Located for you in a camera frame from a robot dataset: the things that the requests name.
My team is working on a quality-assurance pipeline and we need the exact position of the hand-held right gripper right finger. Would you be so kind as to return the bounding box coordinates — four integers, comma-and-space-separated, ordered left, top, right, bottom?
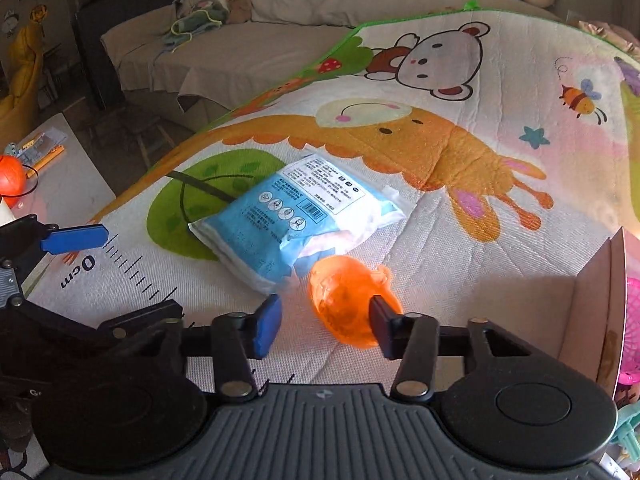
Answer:
369, 295, 556, 401

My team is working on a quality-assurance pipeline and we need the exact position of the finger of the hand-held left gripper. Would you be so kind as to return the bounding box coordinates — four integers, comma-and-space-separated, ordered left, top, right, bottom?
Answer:
0, 214, 110, 262
17, 299, 184, 347

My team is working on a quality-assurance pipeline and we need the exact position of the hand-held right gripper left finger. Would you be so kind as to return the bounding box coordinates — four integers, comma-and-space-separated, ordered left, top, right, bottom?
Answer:
120, 294, 284, 400

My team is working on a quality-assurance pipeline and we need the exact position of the orange translucent plastic toy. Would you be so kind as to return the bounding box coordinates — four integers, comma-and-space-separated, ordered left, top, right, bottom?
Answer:
307, 255, 405, 349

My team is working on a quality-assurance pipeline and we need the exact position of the blue and white packet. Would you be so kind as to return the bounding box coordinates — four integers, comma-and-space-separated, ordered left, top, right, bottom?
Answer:
189, 152, 407, 295

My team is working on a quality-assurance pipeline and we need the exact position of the pink cardboard box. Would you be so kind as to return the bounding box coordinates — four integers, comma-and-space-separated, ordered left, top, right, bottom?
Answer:
557, 227, 640, 399

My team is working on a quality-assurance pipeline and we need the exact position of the pink plastic basket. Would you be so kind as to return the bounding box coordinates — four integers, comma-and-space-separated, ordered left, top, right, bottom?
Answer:
617, 277, 640, 386

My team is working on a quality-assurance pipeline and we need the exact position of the teal green plastic toy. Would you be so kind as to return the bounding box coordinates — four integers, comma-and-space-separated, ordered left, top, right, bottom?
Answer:
610, 402, 640, 449

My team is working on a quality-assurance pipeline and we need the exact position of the white side table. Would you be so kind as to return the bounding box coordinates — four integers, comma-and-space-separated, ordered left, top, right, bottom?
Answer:
0, 112, 117, 233

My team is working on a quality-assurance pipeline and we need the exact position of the orange netted ball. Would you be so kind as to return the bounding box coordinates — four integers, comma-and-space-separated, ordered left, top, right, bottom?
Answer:
0, 155, 27, 209

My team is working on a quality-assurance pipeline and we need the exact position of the clear stationery packet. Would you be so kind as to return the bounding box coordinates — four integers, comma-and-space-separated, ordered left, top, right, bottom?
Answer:
5, 129, 69, 166

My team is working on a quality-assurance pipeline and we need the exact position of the printed cartoon play mat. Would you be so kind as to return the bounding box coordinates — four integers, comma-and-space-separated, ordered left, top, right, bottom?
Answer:
20, 7, 640, 396

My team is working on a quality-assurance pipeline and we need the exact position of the wooden stool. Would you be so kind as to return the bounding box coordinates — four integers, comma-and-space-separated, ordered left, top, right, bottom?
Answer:
90, 104, 177, 172

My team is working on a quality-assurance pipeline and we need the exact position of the mustard yellow cloth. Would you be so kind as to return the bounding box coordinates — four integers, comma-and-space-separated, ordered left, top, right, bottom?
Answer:
0, 5, 49, 147

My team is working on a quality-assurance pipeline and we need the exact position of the green towel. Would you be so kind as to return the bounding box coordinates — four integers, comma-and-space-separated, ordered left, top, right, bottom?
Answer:
162, 2, 229, 54

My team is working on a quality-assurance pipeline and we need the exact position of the brown plush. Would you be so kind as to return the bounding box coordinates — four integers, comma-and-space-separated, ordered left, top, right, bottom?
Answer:
225, 0, 254, 26

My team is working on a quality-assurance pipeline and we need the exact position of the beige covered sofa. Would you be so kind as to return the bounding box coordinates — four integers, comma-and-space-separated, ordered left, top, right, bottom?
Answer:
100, 0, 566, 122

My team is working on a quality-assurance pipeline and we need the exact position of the pink satin cloth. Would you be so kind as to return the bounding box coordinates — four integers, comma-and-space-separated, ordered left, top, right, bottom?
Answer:
577, 20, 640, 57

